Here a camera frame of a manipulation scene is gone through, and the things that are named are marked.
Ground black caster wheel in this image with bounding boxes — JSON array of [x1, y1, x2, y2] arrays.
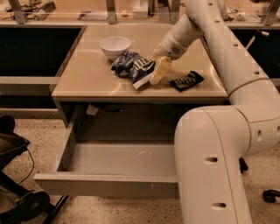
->
[[262, 190, 280, 203]]

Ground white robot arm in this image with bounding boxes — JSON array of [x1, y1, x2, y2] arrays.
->
[[150, 0, 280, 224]]

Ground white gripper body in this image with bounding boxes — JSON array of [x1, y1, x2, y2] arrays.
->
[[159, 30, 188, 60]]

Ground white tissue box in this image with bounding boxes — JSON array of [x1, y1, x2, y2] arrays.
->
[[131, 0, 148, 19]]

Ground white rod with base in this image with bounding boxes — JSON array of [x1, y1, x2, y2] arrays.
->
[[245, 30, 270, 50]]

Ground black snack packet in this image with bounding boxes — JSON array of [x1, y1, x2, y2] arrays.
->
[[170, 71, 204, 92]]

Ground black office chair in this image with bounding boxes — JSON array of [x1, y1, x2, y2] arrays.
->
[[0, 115, 70, 224]]

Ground white bowl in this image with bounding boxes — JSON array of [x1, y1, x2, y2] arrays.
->
[[100, 36, 131, 61]]

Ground open grey drawer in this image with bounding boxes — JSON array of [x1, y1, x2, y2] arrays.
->
[[34, 104, 179, 199]]

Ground blue chip bag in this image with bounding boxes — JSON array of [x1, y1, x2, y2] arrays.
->
[[111, 51, 156, 89]]

